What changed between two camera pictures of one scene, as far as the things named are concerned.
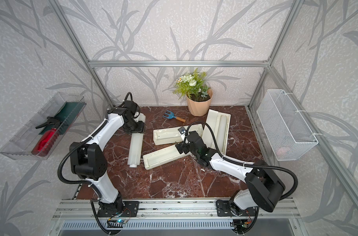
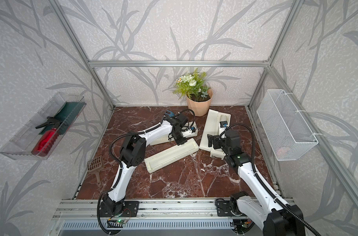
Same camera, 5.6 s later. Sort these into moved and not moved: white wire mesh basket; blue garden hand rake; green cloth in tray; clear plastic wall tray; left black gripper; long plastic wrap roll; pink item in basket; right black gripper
Moved: left black gripper; right black gripper; long plastic wrap roll
Not moved: blue garden hand rake; pink item in basket; clear plastic wall tray; green cloth in tray; white wire mesh basket
